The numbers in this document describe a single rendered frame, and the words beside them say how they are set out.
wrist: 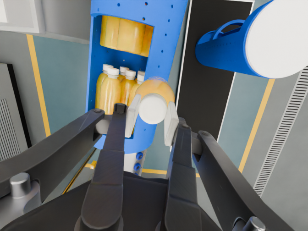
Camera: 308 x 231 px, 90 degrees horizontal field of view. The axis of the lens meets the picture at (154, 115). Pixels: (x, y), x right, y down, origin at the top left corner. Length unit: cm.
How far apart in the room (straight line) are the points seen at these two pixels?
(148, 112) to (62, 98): 188
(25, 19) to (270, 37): 89
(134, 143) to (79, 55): 145
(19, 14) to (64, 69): 121
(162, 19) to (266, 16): 40
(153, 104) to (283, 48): 64
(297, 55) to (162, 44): 53
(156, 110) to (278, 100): 200
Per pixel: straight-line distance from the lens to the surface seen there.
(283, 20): 77
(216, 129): 180
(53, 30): 93
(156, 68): 47
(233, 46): 79
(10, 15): 77
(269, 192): 288
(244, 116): 203
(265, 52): 74
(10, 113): 223
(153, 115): 21
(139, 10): 45
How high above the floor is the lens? 167
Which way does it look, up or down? 69 degrees down
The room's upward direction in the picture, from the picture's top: 174 degrees counter-clockwise
